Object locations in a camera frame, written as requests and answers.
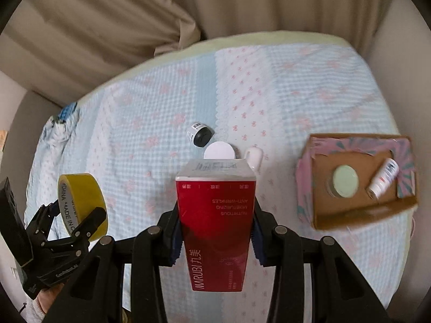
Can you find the yellow tape roll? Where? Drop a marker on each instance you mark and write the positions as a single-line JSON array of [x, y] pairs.
[[84, 190]]

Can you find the light blue patterned blanket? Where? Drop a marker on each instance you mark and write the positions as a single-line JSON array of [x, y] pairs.
[[151, 107]]

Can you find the green lidded jar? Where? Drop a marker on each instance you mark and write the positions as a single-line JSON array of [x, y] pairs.
[[345, 181]]

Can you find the white round lid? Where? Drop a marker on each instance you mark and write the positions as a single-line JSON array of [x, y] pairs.
[[219, 150]]

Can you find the person's left hand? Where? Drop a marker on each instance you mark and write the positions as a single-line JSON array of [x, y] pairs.
[[47, 301]]

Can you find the white tube with red print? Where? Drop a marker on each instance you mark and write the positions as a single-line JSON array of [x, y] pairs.
[[382, 178]]

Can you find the red carton box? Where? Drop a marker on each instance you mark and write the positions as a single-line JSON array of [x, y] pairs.
[[215, 228]]

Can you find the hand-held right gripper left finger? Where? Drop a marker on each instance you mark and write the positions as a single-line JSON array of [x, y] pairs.
[[177, 249]]

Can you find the small black-capped bottle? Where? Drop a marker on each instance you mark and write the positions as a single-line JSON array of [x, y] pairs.
[[201, 136]]

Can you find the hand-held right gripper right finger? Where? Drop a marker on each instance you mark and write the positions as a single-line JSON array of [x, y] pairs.
[[259, 249]]

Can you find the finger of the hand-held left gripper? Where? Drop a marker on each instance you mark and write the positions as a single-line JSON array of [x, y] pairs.
[[88, 225], [42, 220]]

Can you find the pink patterned cardboard box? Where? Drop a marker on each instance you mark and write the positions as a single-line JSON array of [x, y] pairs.
[[357, 206]]

